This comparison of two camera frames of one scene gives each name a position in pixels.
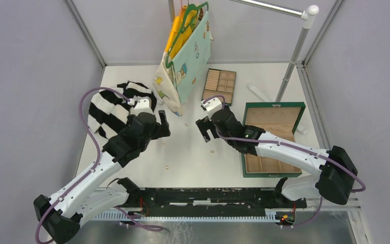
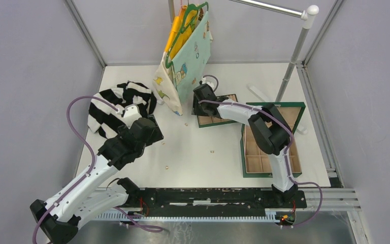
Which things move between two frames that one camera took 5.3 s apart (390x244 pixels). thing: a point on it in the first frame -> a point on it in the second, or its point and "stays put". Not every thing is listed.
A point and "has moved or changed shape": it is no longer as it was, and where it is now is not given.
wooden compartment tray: [219, 82] has moved or changed shape
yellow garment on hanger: [176, 26] stays put
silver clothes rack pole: [307, 15] stays put
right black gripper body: [227, 108] -> [198, 108]
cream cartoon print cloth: [165, 84] stays put
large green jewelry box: [279, 118] stays put
